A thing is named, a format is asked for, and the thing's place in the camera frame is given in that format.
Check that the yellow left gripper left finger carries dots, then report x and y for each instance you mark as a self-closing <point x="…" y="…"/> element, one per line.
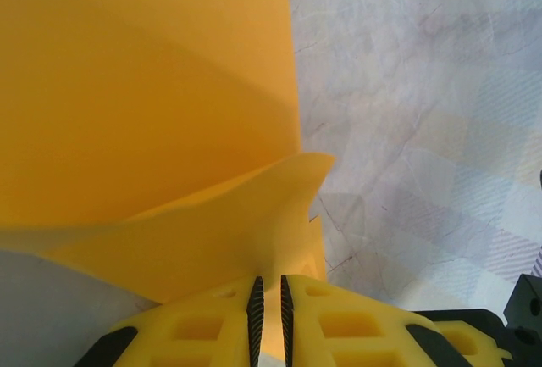
<point x="190" y="333"/>

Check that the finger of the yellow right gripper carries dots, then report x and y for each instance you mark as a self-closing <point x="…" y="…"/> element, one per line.
<point x="474" y="341"/>

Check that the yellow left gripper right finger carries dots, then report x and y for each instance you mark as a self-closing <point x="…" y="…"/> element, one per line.
<point x="351" y="329"/>

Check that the orange cloth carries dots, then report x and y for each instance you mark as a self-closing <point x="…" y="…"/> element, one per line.
<point x="148" y="108"/>

